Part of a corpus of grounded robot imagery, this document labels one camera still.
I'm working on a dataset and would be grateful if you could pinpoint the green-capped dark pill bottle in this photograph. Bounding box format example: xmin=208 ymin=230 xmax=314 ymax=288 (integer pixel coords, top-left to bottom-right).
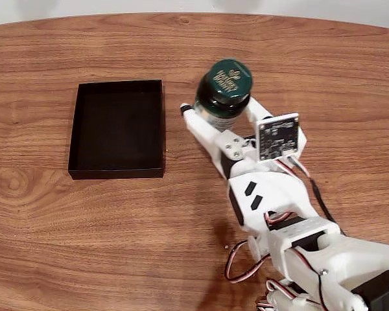
xmin=193 ymin=58 xmax=253 ymax=132

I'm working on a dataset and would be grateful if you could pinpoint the red white black servo wire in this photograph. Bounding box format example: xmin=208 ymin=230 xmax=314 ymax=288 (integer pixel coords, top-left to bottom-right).
xmin=257 ymin=278 xmax=324 ymax=311
xmin=224 ymin=239 xmax=272 ymax=285

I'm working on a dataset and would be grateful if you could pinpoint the black shallow open box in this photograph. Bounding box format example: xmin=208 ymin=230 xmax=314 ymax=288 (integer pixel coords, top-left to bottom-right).
xmin=67 ymin=79 xmax=165 ymax=181

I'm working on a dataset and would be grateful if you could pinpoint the camera circuit board on mount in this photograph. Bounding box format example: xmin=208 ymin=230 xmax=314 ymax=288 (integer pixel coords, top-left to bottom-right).
xmin=255 ymin=112 xmax=308 ymax=163

